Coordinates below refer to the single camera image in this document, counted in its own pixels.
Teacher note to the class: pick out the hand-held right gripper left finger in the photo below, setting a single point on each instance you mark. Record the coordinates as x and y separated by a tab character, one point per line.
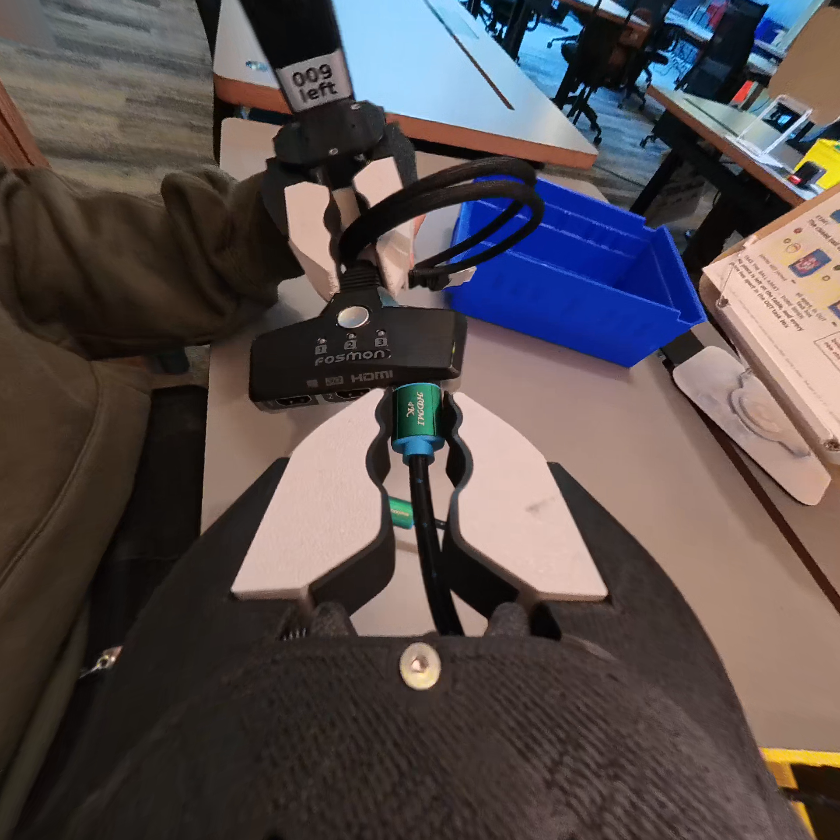
315	512

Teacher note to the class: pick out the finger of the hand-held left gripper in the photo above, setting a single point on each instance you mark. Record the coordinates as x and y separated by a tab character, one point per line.
380	190
305	223

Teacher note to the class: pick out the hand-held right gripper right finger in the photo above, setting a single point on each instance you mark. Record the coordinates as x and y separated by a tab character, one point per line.
525	525

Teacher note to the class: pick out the black HDMI switch box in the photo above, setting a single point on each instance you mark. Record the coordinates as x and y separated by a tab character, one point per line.
394	344

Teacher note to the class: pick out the yellow plastic bin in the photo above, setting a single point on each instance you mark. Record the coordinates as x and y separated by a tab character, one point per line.
797	774

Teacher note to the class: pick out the person's left forearm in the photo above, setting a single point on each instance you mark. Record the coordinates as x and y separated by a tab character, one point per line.
164	262

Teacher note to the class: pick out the grey desk with wood edge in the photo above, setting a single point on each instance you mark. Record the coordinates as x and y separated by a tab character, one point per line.
817	551

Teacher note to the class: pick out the white table with wood edge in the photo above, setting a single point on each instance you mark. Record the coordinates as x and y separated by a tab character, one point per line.
420	72

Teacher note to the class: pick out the blue plastic bin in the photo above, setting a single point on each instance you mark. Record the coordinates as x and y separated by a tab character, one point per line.
577	289

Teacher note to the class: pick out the person's olive hoodie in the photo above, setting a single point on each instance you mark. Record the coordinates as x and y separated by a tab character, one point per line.
59	492

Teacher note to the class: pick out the metal clasp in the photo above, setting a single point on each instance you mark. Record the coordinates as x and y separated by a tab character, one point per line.
100	660

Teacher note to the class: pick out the black office chair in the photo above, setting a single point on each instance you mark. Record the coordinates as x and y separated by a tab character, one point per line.
604	52
722	46

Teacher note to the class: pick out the printed instruction sheet board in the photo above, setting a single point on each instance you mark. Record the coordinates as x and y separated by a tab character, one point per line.
787	315

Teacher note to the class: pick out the clear acrylic sign holder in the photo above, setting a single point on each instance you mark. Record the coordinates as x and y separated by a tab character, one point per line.
774	124

